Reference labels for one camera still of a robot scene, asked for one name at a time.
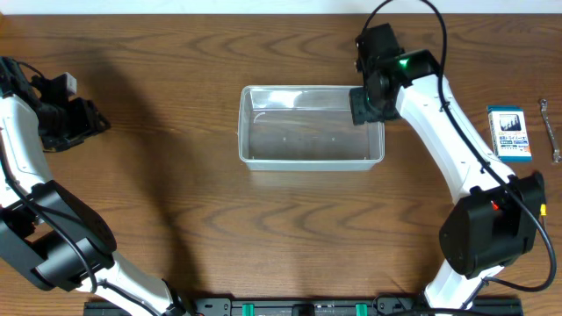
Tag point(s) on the clear plastic container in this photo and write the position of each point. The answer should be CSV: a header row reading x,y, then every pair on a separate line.
x,y
305,128

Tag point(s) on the red handled pliers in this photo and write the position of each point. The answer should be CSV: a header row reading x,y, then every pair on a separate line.
x,y
495,206

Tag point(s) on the black yellow screwdriver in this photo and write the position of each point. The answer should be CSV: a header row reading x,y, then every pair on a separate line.
x,y
542,196

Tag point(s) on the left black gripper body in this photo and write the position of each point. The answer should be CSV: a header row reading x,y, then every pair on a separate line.
x,y
70,121

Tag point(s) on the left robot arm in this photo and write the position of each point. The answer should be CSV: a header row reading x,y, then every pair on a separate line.
x,y
48,235

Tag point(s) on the blue white cardboard box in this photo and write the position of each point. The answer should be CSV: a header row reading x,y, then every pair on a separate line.
x,y
509,133

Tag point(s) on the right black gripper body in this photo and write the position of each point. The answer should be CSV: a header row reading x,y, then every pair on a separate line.
x,y
382,108

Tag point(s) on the silver double-ended wrench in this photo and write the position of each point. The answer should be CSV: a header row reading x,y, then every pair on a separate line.
x,y
556,154

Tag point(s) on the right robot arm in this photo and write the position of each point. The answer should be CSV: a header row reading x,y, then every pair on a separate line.
x,y
495,214

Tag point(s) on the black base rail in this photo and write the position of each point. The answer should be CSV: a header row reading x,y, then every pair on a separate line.
x,y
384,305

